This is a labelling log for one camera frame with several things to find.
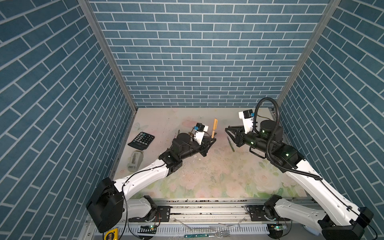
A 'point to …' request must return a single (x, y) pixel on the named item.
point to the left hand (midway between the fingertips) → (215, 140)
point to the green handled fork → (219, 234)
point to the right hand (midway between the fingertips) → (225, 127)
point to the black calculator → (142, 141)
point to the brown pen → (178, 131)
